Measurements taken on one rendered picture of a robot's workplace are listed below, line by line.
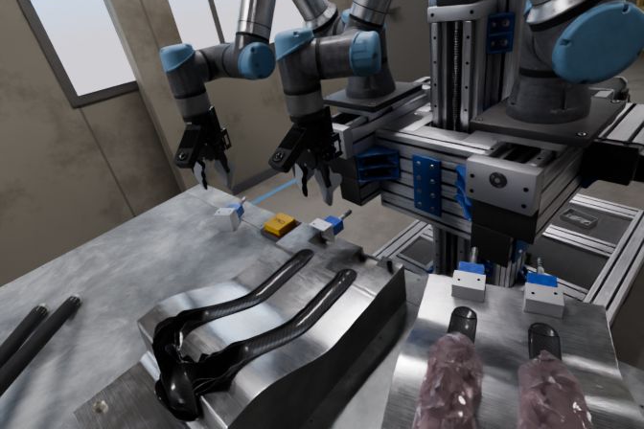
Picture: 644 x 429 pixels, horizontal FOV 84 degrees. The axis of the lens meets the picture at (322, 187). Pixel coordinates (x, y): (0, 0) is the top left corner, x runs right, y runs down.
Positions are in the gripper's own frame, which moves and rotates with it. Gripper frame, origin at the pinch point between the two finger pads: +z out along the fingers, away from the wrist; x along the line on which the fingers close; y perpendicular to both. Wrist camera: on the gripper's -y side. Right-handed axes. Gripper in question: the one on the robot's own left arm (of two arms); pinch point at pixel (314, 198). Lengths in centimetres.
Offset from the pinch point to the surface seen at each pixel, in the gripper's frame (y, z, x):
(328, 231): 0.0, 8.4, -2.5
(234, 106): 93, 28, 184
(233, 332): -33.1, 0.7, -15.1
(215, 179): 54, 67, 170
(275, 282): -20.3, 4.9, -8.4
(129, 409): -48.6, 7.0, -8.0
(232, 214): -8.5, 8.3, 25.4
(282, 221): -2.6, 9.3, 11.5
